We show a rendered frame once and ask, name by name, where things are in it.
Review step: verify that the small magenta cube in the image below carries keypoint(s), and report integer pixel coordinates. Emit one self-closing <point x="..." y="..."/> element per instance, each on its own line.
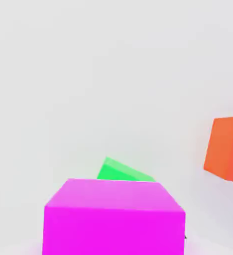
<point x="112" y="225"/>

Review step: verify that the small green cube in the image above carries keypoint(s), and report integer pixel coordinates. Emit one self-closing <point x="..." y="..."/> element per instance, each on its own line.
<point x="114" y="172"/>

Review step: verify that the large orange box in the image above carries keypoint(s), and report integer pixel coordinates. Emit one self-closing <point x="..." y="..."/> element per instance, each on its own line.
<point x="226" y="149"/>

